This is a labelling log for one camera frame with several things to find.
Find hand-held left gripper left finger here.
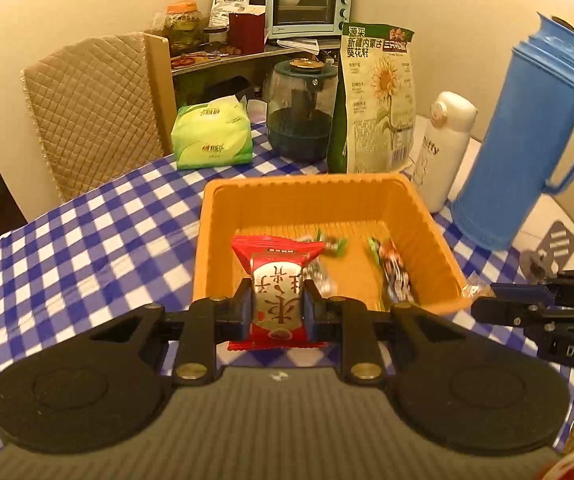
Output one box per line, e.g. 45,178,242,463
89,277,252,387

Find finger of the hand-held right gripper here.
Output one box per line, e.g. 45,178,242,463
471,296,568,331
489,280,562,307

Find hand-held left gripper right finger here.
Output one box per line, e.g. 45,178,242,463
303,277,448,386

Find red snack packet white label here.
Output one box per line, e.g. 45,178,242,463
228,235,328,350

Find clear dark snack packet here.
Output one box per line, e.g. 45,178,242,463
299,247,338,296

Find small green candy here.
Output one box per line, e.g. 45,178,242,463
317,230,348,258

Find long green snack packet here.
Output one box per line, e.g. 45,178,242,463
366,236,415,306

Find orange plastic tray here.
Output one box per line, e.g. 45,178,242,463
193,172,470,317

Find grey phone stand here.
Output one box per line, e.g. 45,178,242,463
519,220,574,283

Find white drink bottle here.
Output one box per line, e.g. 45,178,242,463
409,91,478,213

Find blue thermos jug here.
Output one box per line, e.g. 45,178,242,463
451,12,574,252

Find blue checkered tablecloth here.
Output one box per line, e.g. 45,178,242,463
0,120,574,466

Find green tissue pack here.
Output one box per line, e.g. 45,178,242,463
171,95,255,171

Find dark glass jar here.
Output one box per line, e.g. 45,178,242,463
267,59,340,162

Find green sunflower seed bag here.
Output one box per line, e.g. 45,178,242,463
328,22,416,175

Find wooden shelf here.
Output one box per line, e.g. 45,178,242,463
143,30,342,141

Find beige quilted chair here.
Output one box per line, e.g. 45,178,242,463
21,31,165,203

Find white paper sheets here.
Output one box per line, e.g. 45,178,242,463
276,37,342,55

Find small jar dark lid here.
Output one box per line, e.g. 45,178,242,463
204,25,230,47

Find dark red box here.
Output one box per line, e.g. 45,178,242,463
228,10,266,55

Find glass jar orange lid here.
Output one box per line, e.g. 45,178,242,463
162,1,205,56

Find white paper packet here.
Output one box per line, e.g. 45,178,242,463
210,0,250,28

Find light blue toaster oven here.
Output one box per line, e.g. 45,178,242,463
265,0,354,41

